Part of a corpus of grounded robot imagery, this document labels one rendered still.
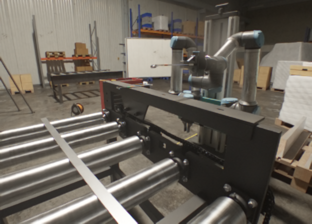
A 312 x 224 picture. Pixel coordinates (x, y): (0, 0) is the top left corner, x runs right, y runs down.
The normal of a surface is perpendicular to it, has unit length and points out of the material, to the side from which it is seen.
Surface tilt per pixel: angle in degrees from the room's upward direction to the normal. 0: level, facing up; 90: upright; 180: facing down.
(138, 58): 90
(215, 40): 90
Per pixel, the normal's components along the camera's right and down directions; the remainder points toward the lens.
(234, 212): 0.32, -0.71
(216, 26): -0.74, 0.19
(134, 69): 0.22, 0.27
